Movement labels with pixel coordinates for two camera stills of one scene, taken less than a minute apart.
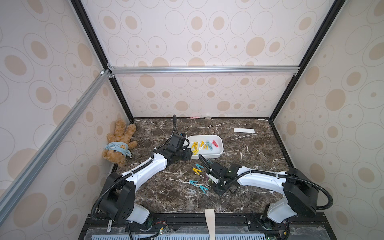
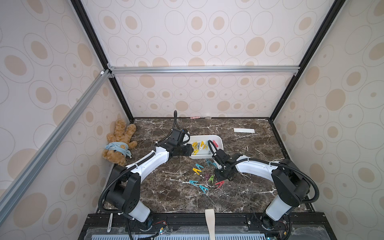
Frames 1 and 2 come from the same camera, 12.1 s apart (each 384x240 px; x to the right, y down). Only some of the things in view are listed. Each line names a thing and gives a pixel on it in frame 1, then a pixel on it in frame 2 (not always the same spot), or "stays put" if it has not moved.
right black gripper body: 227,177 to 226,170
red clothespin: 214,143 stays put
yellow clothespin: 196,170 stays put
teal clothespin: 193,182 stays put
